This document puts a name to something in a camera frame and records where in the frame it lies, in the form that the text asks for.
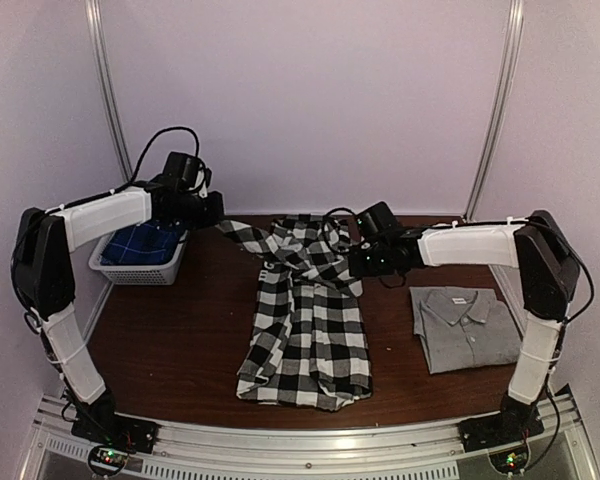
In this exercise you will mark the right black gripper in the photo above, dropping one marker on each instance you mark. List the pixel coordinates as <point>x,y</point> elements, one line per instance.
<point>357,269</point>

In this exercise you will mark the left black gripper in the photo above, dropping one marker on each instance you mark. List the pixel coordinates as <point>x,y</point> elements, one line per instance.
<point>215,214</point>

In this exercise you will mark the black white plaid shirt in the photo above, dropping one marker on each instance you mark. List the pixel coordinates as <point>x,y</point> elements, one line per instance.
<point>308,346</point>

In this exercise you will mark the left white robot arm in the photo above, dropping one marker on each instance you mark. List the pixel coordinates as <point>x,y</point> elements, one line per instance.
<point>43,278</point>

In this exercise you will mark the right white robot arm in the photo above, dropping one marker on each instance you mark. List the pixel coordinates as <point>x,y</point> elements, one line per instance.
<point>549,270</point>

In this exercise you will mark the blue plaid shirt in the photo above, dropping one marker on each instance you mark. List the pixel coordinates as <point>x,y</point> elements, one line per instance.
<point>146,244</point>

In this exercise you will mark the white plastic basket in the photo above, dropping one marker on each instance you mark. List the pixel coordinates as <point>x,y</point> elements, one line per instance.
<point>155,275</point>

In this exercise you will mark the folded grey shirt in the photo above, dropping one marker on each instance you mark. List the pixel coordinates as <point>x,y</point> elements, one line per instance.
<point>463,328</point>

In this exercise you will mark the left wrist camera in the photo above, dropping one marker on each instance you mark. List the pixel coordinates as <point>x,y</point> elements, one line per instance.
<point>185,173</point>

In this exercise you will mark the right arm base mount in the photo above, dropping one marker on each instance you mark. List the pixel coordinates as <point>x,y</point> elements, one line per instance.
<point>495,430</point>

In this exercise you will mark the left aluminium frame post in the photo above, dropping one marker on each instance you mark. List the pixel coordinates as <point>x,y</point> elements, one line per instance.
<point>95,26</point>

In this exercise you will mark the aluminium frame post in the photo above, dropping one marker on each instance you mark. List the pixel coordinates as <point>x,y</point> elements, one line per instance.
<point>509,59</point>
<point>95,26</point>

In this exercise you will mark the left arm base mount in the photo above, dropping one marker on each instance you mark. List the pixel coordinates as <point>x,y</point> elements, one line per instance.
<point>130,434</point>

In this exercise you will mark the front aluminium rail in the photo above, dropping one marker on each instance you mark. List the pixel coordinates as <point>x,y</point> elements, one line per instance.
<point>430,450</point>

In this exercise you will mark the right aluminium frame post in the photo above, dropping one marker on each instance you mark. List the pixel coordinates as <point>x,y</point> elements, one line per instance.
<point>509,59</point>

